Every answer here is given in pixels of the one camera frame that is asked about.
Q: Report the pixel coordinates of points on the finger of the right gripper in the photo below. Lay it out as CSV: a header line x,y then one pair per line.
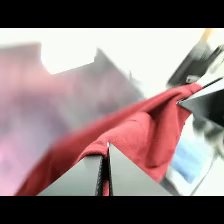
x,y
205,105

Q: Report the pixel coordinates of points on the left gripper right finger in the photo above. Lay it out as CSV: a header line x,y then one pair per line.
x,y
130,178

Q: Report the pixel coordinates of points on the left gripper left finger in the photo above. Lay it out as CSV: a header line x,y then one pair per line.
x,y
80,178

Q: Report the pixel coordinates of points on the red garment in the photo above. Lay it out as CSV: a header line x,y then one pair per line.
x,y
143,130

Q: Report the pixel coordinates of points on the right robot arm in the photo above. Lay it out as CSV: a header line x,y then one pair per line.
x,y
195,63

